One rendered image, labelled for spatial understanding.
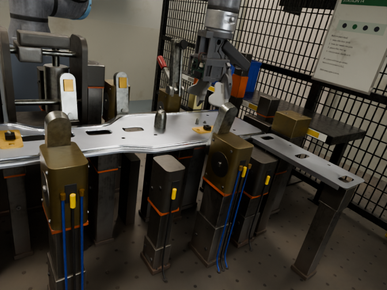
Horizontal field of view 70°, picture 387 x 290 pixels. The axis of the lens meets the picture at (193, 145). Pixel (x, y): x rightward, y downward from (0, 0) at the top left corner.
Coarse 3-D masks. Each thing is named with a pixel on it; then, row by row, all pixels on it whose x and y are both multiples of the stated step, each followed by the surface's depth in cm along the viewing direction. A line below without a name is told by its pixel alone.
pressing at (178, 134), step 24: (120, 120) 74; (144, 120) 77; (168, 120) 81; (192, 120) 84; (240, 120) 92; (24, 144) 54; (96, 144) 59; (120, 144) 61; (144, 144) 63; (168, 144) 66; (192, 144) 69; (0, 168) 48
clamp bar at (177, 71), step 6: (174, 42) 84; (180, 42) 82; (186, 42) 83; (174, 48) 84; (180, 48) 84; (174, 54) 85; (180, 54) 87; (174, 60) 86; (180, 60) 87; (174, 66) 86; (180, 66) 88; (174, 72) 87; (180, 72) 88; (174, 78) 88; (180, 78) 89; (180, 84) 89; (180, 90) 90; (180, 96) 90
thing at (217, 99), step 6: (216, 84) 69; (222, 84) 70; (216, 90) 69; (222, 90) 70; (210, 96) 68; (216, 96) 69; (222, 96) 70; (210, 102) 68; (216, 102) 69; (222, 102) 70
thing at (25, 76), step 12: (12, 60) 91; (48, 60) 98; (60, 60) 101; (0, 72) 102; (12, 72) 92; (24, 72) 95; (36, 72) 97; (0, 84) 105; (24, 84) 96; (36, 84) 99; (24, 96) 98; (36, 96) 100; (24, 108) 99; (36, 108) 102
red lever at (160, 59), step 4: (160, 56) 94; (160, 60) 94; (164, 60) 94; (160, 64) 93; (164, 64) 93; (164, 68) 92; (164, 72) 92; (168, 72) 92; (168, 76) 91; (168, 80) 91; (176, 88) 89; (176, 92) 90
